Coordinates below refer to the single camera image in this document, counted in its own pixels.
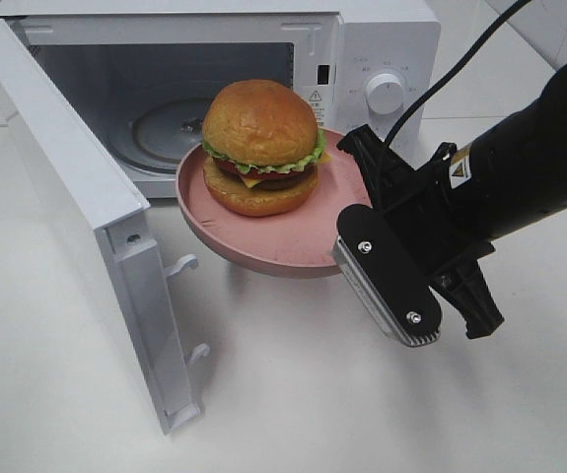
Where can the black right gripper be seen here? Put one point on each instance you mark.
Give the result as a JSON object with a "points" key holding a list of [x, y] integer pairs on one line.
{"points": [[415, 204]]}

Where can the pink round plate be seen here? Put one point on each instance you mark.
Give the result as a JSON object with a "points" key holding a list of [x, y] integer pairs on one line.
{"points": [[296, 244]]}

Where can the burger with lettuce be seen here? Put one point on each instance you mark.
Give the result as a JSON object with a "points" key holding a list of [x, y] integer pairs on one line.
{"points": [[263, 147]]}

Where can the white microwave door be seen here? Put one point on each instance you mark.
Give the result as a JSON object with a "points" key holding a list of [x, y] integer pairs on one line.
{"points": [[98, 217]]}

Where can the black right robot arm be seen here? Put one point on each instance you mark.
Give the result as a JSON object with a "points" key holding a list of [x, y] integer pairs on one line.
{"points": [[515, 173]]}

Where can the upper white microwave knob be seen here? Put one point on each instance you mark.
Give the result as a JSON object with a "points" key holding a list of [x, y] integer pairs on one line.
{"points": [[384, 93]]}

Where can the glass microwave turntable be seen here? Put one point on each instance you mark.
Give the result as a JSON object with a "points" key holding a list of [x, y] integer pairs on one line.
{"points": [[156, 136]]}

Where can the white microwave oven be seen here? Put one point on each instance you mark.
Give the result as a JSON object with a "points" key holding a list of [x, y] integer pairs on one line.
{"points": [[104, 56]]}

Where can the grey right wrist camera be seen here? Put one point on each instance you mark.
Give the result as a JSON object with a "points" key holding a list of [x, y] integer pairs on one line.
{"points": [[385, 277]]}

